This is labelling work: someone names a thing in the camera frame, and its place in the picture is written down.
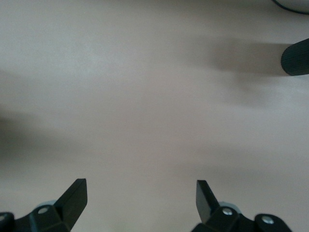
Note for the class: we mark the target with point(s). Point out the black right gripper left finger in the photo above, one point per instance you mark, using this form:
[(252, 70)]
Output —
[(70, 205)]

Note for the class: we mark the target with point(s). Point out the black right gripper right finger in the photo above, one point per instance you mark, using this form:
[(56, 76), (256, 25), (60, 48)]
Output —
[(207, 207)]

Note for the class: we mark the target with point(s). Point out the black foam cylinder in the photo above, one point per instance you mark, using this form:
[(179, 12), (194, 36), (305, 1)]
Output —
[(297, 60)]

